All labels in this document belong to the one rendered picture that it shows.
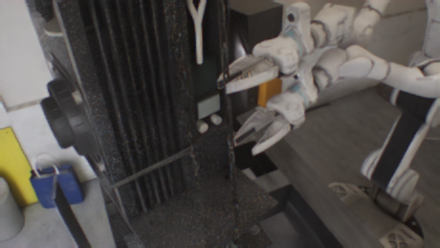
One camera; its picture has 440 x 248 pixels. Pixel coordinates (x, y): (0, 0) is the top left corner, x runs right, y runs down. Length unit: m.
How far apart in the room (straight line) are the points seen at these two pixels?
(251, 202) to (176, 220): 0.25
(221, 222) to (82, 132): 0.51
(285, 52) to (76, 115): 0.53
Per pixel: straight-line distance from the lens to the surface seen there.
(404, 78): 1.08
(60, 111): 0.94
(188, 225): 1.10
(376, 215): 2.00
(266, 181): 1.53
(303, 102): 0.86
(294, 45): 0.73
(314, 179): 1.57
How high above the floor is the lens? 1.80
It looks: 39 degrees down
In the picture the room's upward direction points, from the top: 2 degrees counter-clockwise
